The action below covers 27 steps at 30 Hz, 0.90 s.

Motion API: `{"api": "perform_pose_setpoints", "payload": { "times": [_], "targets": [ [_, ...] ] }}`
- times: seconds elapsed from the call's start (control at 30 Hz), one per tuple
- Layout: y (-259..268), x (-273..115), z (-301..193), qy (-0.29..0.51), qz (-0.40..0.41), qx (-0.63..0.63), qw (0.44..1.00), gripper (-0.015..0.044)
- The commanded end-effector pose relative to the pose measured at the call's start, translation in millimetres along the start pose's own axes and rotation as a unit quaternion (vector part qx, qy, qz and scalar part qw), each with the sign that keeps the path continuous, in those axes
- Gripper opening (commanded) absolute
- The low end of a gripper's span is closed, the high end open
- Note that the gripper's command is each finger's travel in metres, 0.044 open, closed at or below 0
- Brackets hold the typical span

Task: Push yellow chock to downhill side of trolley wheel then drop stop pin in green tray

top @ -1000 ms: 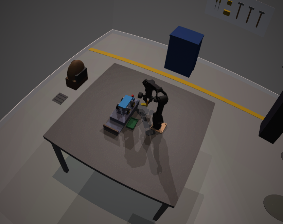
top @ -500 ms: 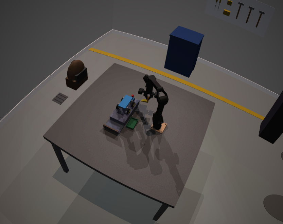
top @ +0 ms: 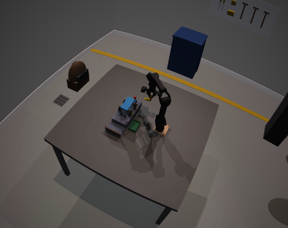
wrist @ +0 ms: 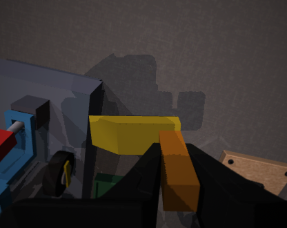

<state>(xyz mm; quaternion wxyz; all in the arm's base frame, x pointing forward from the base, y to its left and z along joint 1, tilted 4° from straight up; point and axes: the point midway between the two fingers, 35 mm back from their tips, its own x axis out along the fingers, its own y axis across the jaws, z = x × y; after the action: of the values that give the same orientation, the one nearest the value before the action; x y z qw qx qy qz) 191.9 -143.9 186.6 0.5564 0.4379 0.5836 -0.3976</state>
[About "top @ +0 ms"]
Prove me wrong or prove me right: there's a green tray floor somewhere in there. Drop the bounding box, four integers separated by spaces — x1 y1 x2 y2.
129 121 139 130

